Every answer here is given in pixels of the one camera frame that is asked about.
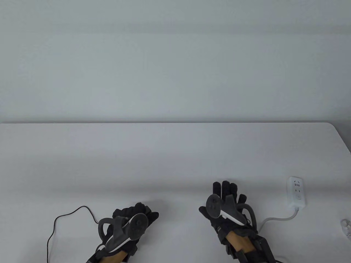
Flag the white cable plug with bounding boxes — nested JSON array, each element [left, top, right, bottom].
[[341, 219, 351, 239]]

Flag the person's left forearm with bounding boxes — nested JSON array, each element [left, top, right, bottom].
[[97, 252, 129, 263]]

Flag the grey and white right controller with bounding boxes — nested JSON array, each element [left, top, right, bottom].
[[206, 193, 257, 228]]

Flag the person's right hand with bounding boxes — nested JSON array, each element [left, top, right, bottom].
[[199, 181, 258, 241]]

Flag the grey and white controller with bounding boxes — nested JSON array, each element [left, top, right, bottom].
[[206, 193, 257, 228], [98, 213, 149, 253]]

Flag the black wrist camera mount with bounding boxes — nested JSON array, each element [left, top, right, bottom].
[[226, 237, 276, 263], [86, 245, 106, 263]]

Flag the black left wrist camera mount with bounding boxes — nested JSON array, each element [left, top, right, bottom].
[[86, 245, 106, 263]]

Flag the person's left hand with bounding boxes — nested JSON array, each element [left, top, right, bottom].
[[104, 202, 159, 256]]

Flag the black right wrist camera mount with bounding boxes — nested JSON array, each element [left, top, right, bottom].
[[226, 237, 276, 263]]

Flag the white power strip cord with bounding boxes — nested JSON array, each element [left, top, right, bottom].
[[258, 207, 300, 233]]

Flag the person's right forearm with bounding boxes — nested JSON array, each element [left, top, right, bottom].
[[225, 230, 255, 254]]

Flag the grey and white left controller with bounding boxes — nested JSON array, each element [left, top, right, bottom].
[[98, 213, 149, 253]]

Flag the black adapter cable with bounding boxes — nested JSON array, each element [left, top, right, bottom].
[[47, 206, 100, 263]]

